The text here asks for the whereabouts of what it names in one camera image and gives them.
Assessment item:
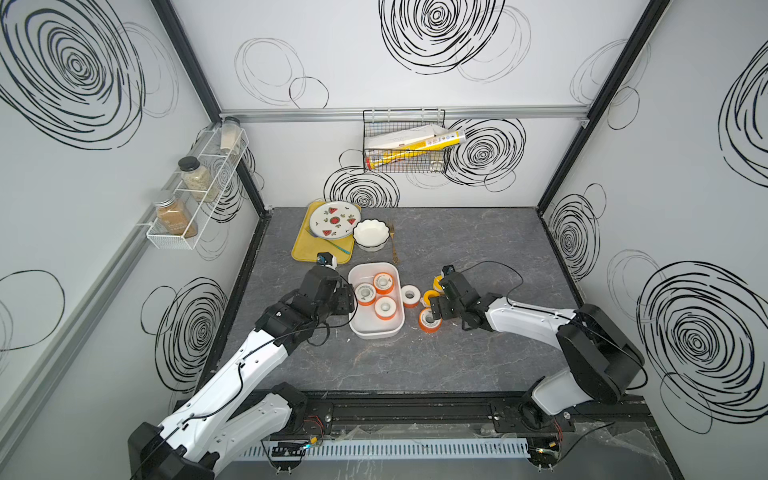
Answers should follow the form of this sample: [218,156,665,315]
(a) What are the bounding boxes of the orange sealing tape roll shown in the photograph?
[354,282,377,306]
[374,296,398,321]
[372,272,395,295]

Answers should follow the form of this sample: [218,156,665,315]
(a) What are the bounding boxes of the white plastic storage box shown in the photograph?
[347,262,405,340]

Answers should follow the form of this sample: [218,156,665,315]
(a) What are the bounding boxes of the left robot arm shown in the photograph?
[128,265,356,479]

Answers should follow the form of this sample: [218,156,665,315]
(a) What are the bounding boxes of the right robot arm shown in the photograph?
[429,265,645,419]

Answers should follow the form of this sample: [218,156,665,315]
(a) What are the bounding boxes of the yellow tape roll left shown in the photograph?
[422,290,441,307]

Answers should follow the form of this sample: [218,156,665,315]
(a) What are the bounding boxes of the orange tape roll front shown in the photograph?
[418,308,442,334]

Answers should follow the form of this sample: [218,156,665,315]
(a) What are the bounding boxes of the orange tape roll beside box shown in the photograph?
[400,285,421,308]

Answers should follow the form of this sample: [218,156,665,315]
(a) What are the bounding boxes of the yellow white foil box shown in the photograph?
[363,124,466,170]

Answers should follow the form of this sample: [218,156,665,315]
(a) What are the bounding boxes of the iridescent blue-green fork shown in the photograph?
[306,229,353,256]

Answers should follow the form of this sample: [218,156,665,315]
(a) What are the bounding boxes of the yellow plastic tray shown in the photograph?
[291,200,355,264]

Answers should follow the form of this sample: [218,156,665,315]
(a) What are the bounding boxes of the watermelon pattern plate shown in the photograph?
[308,201,361,240]

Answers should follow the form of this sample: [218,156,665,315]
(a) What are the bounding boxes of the gold ornate fork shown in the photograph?
[387,221,400,265]

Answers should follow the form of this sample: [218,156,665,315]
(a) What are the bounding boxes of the white scalloped bowl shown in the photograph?
[353,219,390,252]

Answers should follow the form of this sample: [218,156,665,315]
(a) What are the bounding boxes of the spice jar brown contents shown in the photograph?
[152,190,198,238]

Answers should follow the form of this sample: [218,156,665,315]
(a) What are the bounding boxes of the spice jar black lid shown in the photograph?
[177,156,220,203]

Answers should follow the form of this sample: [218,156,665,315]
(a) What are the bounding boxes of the spice jar far white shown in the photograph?
[220,116,242,155]

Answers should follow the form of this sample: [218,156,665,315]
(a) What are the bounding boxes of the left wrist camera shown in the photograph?
[316,252,338,269]

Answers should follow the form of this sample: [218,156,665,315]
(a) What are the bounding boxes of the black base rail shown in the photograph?
[276,391,652,438]

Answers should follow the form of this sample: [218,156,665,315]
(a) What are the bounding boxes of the white slotted cable duct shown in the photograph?
[233,437,533,462]

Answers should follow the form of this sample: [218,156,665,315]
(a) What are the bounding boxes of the white wire spice rack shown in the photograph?
[146,124,249,261]

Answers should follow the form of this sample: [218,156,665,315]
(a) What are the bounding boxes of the black wire wall basket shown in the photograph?
[362,108,446,173]

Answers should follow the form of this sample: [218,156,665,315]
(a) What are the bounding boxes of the silver horizontal wall rail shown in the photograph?
[219,104,589,123]

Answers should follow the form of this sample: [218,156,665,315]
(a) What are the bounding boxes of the black vertical frame post right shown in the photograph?
[536,0,671,215]

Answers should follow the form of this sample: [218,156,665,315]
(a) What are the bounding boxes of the black vertical frame post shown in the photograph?
[151,0,270,219]
[536,0,671,215]

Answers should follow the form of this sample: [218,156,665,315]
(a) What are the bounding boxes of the silver left wall rail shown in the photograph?
[1,173,166,454]

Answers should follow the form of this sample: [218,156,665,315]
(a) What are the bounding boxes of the black vertical frame post left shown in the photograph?
[151,0,270,219]

